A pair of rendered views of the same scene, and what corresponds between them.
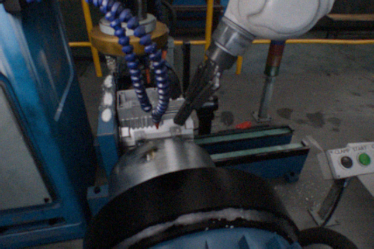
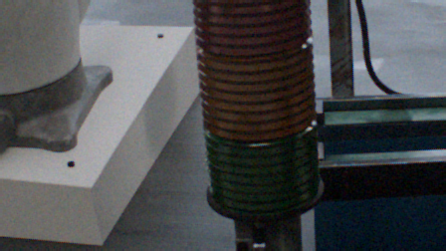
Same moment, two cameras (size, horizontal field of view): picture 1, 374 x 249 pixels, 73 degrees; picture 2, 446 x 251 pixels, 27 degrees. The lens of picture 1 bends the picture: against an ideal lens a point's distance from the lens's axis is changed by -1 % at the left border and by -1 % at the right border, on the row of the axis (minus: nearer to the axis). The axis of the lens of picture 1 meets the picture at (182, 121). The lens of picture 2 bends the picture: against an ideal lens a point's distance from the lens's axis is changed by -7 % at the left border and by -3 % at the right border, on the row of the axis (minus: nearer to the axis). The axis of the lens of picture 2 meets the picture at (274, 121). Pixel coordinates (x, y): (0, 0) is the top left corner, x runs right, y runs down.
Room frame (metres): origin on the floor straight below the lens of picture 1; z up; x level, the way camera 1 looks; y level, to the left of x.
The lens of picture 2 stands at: (1.46, -0.26, 1.28)
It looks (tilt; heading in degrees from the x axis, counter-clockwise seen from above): 24 degrees down; 195
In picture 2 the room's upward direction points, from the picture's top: 4 degrees counter-clockwise
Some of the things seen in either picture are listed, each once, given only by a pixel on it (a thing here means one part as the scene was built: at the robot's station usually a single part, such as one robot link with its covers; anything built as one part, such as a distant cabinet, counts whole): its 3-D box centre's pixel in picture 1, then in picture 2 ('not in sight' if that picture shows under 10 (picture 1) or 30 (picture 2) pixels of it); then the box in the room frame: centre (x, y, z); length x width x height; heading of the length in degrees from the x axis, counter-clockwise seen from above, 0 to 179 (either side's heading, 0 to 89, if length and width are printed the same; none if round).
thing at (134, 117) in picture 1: (140, 108); not in sight; (0.61, 0.12, 1.11); 0.12 x 0.11 x 0.07; 101
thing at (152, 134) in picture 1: (156, 132); not in sight; (0.62, 0.08, 1.01); 0.20 x 0.19 x 0.19; 101
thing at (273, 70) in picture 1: (272, 68); (262, 156); (1.02, -0.39, 1.05); 0.06 x 0.06 x 0.04
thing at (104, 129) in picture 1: (105, 149); not in sight; (0.59, 0.24, 0.97); 0.30 x 0.11 x 0.34; 11
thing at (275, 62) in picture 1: (274, 58); (256, 78); (1.02, -0.39, 1.10); 0.06 x 0.06 x 0.04
